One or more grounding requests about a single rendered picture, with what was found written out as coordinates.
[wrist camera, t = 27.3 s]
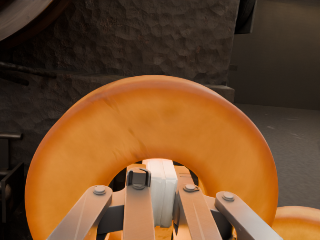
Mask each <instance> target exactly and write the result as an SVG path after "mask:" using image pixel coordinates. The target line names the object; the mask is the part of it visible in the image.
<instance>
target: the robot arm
mask: <svg viewBox="0 0 320 240"><path fill-rule="evenodd" d="M172 219H173V227H172V234H171V240H173V239H174V240H284V239H283V238H282V237H281V236H280V235H279V234H278V233H277V232H275V231H274V230H273V229H272V228H271V227H270V226H269V225H268V224H267V223H266V222H265V221H264V220H263V219H262V218H261V217H260V216H259V215H257V214H256V213H255V212H254V211H253V210H252V209H251V208H250V207H249V206H248V205H247V204H246V203H245V202H244V201H243V200H242V199H241V198H239V197H238V196H237V195H235V194H233V193H231V192H228V191H221V192H218V193H217V194H216V198H213V197H209V196H206V195H203V193H202V190H201V189H200V187H198V186H196V185H195V184H194V182H193V179H192V177H191V175H190V172H189V170H188V169H187V168H186V167H185V166H174V165H173V162H172V160H167V159H147V160H143V161H142V164H131V165H129V166H128V167H127V172H126V184H125V188H124V189H123V190H120V191H117V192H113V191H112V189H111V188H109V187H107V186H104V185H95V186H92V187H90V188H88V189H87V190H86V191H85V193H84V194H83V195H82V196H81V198H80V199H79V200H78V201H77V202H76V204H75V205H74V206H73V207H72V209H71V210H70V211H69V212H68V213H67V215H66V216H65V217H64V218H63V220H62V221H61V222H60V223H59V224H58V226H57V227H56V228H55V229H54V231H53V232H52V233H51V234H50V235H49V236H48V237H47V239H46V240H108V238H109V235H110V232H115V231H120V230H121V231H122V236H121V240H156V239H155V230H154V228H155V227H156V226H160V228H169V227H170V226H172ZM234 231H236V235H235V234H234Z"/></svg>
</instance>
